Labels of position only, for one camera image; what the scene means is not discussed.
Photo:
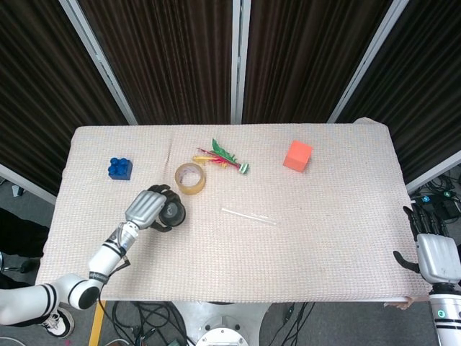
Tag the orange foam cube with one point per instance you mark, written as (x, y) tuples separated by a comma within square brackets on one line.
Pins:
[(297, 155)]

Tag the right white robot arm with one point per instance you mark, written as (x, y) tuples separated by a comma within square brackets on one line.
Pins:
[(446, 313)]

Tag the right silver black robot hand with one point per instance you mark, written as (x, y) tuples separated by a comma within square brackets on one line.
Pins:
[(437, 256)]

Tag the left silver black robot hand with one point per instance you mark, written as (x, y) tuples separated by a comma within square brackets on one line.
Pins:
[(144, 209)]

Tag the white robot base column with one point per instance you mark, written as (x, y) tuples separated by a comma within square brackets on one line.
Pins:
[(219, 324)]

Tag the black round tray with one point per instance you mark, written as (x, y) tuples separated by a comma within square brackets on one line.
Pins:
[(184, 216)]

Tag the beige waffle tablecloth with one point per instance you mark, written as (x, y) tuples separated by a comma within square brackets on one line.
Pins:
[(270, 252)]

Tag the grey metal partition post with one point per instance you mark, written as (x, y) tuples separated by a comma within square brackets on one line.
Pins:
[(240, 61), (367, 61), (436, 171), (25, 182), (101, 65)]

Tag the clear glass tube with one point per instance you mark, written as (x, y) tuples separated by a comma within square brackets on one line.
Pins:
[(248, 215)]

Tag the black faceted dice cup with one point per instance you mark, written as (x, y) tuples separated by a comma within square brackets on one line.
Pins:
[(172, 212)]

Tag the yellow packing tape roll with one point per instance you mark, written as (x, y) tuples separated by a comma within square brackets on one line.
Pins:
[(192, 189)]

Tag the colourful feather shuttlecock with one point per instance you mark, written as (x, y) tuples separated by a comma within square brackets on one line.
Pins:
[(223, 156)]

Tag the yellow floor tape strip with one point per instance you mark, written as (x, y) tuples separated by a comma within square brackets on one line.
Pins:
[(95, 324)]

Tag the black trouser leg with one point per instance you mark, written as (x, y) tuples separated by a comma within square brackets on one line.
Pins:
[(21, 234)]

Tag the dark brown partition panel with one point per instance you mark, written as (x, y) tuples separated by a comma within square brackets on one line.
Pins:
[(169, 61), (43, 90), (425, 90), (306, 61)]

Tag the blue toy building block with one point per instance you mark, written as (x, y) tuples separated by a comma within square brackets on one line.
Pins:
[(120, 169)]

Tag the black power strip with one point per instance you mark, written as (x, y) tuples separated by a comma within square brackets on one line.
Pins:
[(441, 205)]

